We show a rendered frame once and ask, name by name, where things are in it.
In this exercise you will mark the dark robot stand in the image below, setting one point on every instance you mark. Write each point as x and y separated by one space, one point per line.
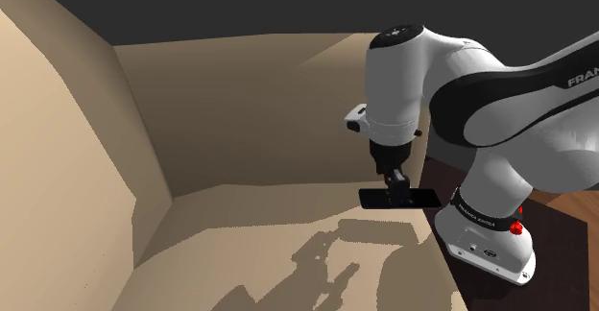
557 272

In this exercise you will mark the black phone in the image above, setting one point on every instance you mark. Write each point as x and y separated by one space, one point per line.
423 198

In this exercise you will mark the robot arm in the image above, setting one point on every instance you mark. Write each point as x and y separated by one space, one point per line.
496 169

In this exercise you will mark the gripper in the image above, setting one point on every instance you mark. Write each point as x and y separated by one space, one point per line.
390 153

